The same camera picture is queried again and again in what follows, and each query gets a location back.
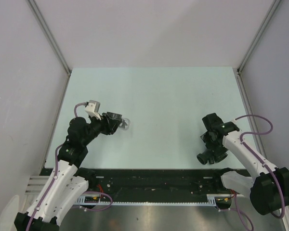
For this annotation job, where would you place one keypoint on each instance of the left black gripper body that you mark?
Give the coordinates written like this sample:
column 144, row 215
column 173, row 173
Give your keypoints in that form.
column 104, row 128

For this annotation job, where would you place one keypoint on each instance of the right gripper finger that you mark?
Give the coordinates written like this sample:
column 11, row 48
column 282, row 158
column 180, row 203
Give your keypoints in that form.
column 205, row 138
column 219, row 153

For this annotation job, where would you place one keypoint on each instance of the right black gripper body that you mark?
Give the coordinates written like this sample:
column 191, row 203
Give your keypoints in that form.
column 213, row 144

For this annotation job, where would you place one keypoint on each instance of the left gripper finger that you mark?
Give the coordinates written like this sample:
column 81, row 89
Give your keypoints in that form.
column 113, row 116
column 115, row 125

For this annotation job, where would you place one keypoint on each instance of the grey tee pipe fitting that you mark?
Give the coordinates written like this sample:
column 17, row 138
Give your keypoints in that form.
column 206, row 158

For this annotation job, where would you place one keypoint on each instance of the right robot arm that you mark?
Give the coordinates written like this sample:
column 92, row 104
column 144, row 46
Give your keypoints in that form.
column 267, row 186

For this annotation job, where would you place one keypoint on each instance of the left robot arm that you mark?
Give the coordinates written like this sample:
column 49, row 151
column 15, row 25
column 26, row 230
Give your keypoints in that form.
column 68, row 180

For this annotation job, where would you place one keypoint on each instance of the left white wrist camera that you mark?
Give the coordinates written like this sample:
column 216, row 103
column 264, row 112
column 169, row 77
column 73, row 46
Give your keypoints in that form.
column 92, row 109

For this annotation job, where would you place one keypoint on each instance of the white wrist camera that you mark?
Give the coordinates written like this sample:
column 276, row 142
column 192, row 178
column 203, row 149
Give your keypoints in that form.
column 92, row 109
column 234, row 126

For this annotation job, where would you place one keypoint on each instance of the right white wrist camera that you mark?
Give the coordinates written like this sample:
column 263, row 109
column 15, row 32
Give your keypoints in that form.
column 234, row 126

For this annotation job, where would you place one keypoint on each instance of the slotted cable duct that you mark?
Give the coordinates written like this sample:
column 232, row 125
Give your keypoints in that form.
column 85, row 201

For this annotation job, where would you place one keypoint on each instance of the aluminium side rail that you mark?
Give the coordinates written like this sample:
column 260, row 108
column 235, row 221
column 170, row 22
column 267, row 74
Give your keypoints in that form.
column 248, row 109

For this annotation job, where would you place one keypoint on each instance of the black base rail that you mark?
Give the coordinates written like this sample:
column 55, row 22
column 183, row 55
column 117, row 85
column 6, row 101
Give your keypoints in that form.
column 154, row 185

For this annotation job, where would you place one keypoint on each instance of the left aluminium frame post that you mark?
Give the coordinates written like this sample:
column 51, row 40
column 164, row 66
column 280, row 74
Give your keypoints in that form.
column 48, row 35

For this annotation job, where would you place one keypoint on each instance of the aluminium frame post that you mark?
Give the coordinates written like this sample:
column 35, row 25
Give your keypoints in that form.
column 259, row 34
column 48, row 35

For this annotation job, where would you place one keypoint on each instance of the right aluminium frame post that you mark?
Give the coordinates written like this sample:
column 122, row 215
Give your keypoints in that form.
column 259, row 34

